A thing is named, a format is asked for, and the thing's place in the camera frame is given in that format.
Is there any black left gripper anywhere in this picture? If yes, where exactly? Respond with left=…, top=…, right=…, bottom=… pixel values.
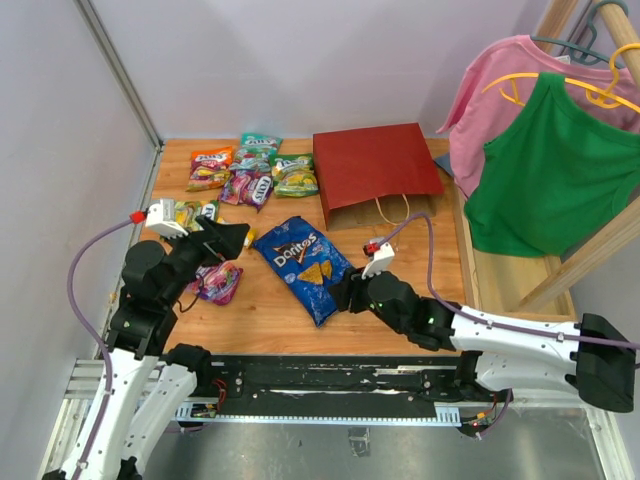
left=160, top=213, right=250, bottom=304

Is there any yellow snack bar wrapper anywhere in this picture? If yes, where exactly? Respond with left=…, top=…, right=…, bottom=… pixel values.
left=217, top=217, right=258, bottom=249

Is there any blue Doritos chips bag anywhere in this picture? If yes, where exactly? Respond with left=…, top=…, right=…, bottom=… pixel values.
left=253, top=216, right=352, bottom=327

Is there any green yellow Fox's candy bag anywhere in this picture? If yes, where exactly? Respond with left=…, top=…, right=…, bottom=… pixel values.
left=173, top=200, right=219, bottom=232

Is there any purple black cherry candy bag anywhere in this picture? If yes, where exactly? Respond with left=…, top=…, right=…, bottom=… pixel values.
left=218, top=170, right=273, bottom=211

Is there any orange Fox's fruits candy bag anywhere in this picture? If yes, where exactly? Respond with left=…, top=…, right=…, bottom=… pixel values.
left=186, top=146, right=233, bottom=192

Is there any teal Fox's mint candy bag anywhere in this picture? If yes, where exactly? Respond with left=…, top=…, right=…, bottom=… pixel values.
left=229, top=132, right=283, bottom=173

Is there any green snack bag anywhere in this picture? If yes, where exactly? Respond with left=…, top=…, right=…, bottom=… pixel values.
left=269, top=153, right=319, bottom=198

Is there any red paper bag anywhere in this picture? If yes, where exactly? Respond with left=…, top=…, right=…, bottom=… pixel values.
left=313, top=123, right=444, bottom=231

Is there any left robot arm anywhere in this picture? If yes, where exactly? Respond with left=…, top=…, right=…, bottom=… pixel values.
left=44, top=210, right=250, bottom=479

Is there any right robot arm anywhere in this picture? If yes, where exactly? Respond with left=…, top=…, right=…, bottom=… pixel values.
left=329, top=269, right=638, bottom=413

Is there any blue grey mat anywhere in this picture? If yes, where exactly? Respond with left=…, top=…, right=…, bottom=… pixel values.
left=434, top=152, right=454, bottom=178

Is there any wooden clothes rack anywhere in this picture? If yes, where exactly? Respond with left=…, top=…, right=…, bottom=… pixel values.
left=449, top=0, right=640, bottom=330

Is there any green tank top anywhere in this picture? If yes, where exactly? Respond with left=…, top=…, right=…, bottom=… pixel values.
left=464, top=73, right=639, bottom=257

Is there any pink t-shirt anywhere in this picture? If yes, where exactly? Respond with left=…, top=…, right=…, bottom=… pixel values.
left=441, top=35, right=639, bottom=200

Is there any yellow clothes hanger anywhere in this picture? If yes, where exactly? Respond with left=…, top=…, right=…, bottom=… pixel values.
left=481, top=42, right=639, bottom=113

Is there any teal clothes hanger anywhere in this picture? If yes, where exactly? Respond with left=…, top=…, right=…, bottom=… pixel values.
left=531, top=0, right=629, bottom=66

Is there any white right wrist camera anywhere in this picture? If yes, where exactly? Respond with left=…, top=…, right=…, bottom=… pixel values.
left=361, top=237, right=395, bottom=279

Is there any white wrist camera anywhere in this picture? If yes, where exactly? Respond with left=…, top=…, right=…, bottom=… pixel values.
left=361, top=237, right=395, bottom=279
left=129, top=198, right=189, bottom=239

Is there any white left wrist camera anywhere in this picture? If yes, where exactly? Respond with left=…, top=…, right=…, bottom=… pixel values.
left=129, top=198, right=189, bottom=239

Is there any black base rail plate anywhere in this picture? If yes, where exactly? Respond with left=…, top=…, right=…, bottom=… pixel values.
left=190, top=355, right=495, bottom=411

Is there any grey cable duct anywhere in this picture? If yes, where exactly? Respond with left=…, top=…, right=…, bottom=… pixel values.
left=172, top=402, right=462, bottom=427

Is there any aluminium frame post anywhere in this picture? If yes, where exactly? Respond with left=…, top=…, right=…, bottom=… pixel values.
left=74, top=0, right=165, bottom=151

